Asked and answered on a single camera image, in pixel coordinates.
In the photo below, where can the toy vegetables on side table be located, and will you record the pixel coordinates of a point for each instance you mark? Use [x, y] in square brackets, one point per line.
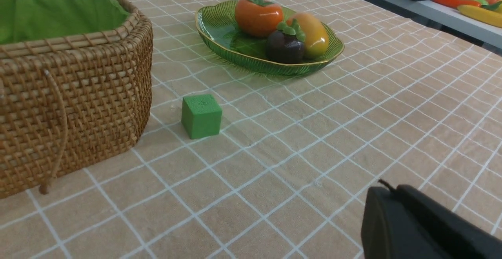
[484, 11]

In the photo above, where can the dark purple mangosteen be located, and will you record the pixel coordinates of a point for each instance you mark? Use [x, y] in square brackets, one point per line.
[286, 44]

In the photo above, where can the green foam cube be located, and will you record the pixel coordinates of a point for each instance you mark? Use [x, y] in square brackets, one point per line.
[201, 116]

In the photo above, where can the yellow orange mango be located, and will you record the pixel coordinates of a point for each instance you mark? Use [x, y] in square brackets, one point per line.
[316, 37]

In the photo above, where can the orange persimmon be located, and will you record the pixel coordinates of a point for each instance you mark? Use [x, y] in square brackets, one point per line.
[258, 18]

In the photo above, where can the wicker basket green lining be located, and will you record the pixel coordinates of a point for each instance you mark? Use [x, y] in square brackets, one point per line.
[76, 86]

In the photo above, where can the white side table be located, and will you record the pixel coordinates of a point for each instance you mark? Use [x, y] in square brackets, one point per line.
[489, 35]

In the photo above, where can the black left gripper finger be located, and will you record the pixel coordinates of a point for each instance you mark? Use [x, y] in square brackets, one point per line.
[403, 223]

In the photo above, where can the green glass leaf plate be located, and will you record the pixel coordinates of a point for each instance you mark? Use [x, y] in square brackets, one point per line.
[218, 29]

